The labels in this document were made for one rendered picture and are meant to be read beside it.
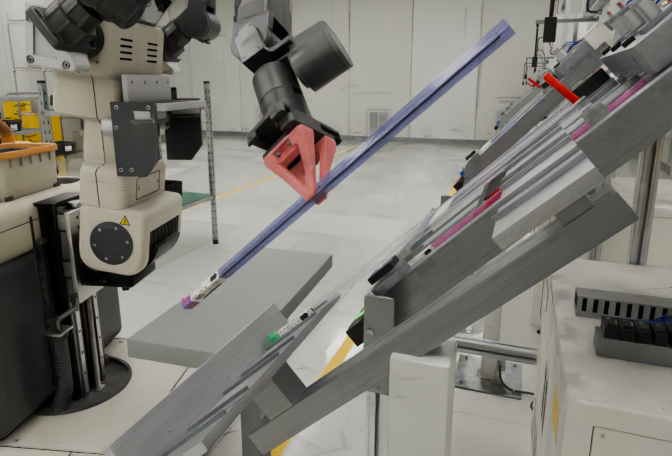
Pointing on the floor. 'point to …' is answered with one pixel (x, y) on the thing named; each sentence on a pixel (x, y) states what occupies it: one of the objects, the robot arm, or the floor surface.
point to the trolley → (23, 100)
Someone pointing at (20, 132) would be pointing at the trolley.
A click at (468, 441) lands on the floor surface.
